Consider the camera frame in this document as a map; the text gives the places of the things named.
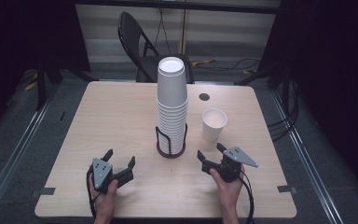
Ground dark curtain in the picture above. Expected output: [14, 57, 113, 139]
[0, 0, 91, 138]
[259, 0, 358, 200]

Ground person's left hand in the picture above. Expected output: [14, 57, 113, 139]
[88, 173, 119, 219]

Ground stack of white paper cups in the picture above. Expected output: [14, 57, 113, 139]
[156, 56, 189, 156]

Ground grey tape strip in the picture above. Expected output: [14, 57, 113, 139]
[38, 187, 57, 196]
[276, 184, 297, 194]

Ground metal floor rail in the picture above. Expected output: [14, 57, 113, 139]
[269, 89, 345, 224]
[0, 92, 59, 220]

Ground black metal stand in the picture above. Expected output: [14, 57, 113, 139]
[34, 59, 91, 112]

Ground black floor cable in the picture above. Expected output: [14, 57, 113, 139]
[195, 58, 261, 73]

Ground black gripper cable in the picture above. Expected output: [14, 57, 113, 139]
[86, 167, 102, 220]
[238, 171, 256, 224]

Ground black wire cup holder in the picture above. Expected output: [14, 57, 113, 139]
[155, 122, 188, 160]

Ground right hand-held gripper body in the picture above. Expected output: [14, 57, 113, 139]
[209, 146, 259, 184]

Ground black folding chair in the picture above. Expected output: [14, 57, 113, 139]
[117, 10, 196, 85]

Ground black wall cable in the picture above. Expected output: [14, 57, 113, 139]
[154, 7, 172, 49]

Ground single white paper cup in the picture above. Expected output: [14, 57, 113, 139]
[201, 107, 229, 144]

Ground long desk with panels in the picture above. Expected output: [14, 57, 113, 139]
[75, 0, 282, 63]

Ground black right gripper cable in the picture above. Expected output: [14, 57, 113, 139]
[238, 171, 256, 224]

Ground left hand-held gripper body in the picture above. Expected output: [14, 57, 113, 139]
[88, 157, 121, 195]

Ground person's right hand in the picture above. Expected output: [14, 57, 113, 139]
[209, 165, 247, 217]

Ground bundle of black floor cables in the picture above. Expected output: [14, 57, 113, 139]
[266, 78, 300, 143]

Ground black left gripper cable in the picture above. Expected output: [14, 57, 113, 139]
[86, 167, 102, 220]

